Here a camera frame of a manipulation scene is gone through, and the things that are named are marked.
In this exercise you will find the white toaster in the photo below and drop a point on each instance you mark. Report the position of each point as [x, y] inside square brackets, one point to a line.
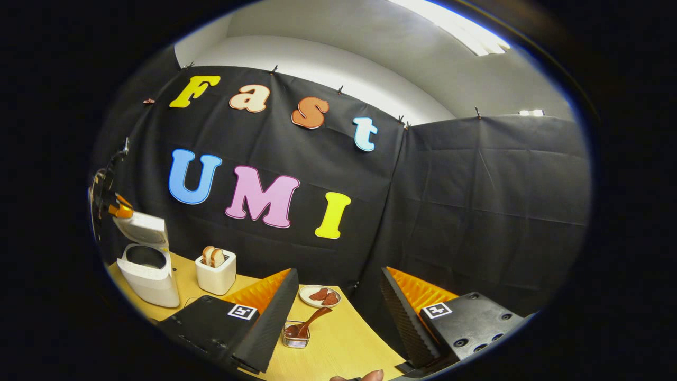
[216, 278]

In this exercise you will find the small ceiling light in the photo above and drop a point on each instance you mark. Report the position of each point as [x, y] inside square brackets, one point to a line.
[531, 112]

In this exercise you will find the white round plate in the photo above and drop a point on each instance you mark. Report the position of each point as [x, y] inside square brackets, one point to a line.
[305, 299]

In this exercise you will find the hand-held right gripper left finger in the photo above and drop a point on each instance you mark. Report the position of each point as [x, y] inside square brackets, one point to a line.
[270, 328]

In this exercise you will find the long ceiling light panel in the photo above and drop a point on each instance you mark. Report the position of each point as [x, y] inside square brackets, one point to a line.
[455, 26]

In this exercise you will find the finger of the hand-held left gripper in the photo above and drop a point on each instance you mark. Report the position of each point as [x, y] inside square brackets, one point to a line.
[122, 210]

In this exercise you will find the toasted bread slice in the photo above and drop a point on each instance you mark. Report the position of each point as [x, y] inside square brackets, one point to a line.
[218, 257]
[207, 255]

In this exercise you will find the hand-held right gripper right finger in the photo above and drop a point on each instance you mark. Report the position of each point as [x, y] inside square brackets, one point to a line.
[407, 323]

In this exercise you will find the white rice cooker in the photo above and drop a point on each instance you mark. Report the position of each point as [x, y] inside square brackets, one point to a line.
[153, 288]

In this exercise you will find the brown wooden spoon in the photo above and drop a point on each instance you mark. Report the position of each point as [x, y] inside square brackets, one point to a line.
[317, 316]

